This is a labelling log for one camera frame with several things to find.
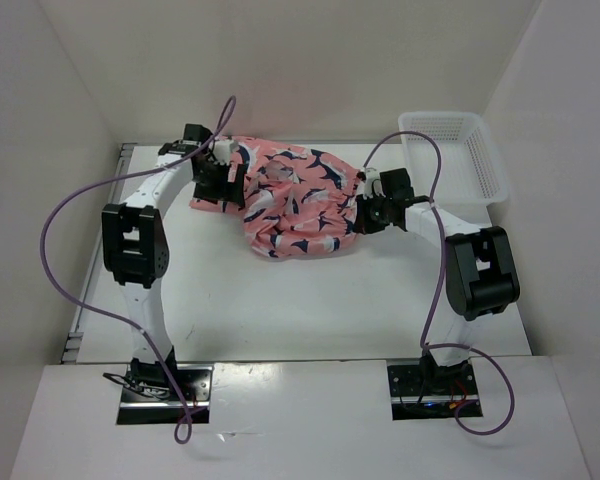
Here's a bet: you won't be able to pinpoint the aluminium table edge rail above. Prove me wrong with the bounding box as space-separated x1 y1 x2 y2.
60 143 136 365

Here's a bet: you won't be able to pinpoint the white plastic basket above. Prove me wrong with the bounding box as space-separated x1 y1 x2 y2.
398 111 509 226

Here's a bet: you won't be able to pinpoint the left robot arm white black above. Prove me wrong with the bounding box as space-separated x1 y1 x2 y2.
101 124 247 400

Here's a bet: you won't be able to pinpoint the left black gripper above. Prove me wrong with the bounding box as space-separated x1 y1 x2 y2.
193 159 245 208

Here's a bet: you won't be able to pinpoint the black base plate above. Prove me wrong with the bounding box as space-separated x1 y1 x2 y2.
387 359 479 405
120 365 213 408

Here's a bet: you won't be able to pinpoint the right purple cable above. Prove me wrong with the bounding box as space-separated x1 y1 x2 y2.
360 130 517 437

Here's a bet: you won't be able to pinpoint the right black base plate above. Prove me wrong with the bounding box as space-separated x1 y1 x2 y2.
387 359 479 405

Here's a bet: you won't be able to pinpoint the purple cable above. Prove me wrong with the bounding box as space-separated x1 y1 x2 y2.
39 95 239 445
360 130 517 437

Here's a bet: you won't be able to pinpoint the pink shark print shorts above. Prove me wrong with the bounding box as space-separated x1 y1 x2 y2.
190 136 361 259

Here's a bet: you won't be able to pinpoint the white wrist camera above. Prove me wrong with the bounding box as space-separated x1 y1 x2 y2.
360 168 385 199
210 138 241 166

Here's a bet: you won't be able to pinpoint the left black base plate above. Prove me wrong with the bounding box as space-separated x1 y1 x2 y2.
120 365 213 408

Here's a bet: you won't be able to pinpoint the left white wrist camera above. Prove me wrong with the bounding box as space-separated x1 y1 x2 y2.
210 138 241 166

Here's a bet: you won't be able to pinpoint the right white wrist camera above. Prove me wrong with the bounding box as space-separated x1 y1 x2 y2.
360 168 385 199

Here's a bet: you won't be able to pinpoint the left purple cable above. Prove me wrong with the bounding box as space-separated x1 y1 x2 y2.
39 95 239 445

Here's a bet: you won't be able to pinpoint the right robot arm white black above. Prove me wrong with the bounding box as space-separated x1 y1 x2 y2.
354 168 520 393

